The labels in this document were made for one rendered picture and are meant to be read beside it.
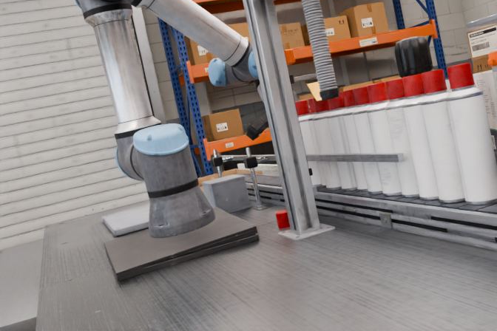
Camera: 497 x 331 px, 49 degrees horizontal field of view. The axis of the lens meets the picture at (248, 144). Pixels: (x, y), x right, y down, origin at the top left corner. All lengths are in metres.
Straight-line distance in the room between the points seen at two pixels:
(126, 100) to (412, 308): 0.87
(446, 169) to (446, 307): 0.29
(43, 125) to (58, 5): 1.14
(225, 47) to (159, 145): 0.29
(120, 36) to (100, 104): 4.11
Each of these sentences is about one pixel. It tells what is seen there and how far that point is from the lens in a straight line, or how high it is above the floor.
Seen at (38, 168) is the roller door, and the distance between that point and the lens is 5.39.
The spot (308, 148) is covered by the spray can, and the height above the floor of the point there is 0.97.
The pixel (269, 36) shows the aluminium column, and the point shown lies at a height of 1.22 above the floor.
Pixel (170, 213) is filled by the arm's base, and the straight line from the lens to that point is 1.18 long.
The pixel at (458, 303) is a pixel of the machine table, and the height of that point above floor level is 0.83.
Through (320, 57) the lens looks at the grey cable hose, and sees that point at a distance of 0.96.
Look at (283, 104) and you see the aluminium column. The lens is 1.04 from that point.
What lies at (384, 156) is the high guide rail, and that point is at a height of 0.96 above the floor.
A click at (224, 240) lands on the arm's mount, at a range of 1.07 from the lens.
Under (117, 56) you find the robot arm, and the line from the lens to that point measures 1.31.
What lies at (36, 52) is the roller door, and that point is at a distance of 5.47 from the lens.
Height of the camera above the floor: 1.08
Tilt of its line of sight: 3 degrees down
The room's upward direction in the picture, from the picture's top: 12 degrees counter-clockwise
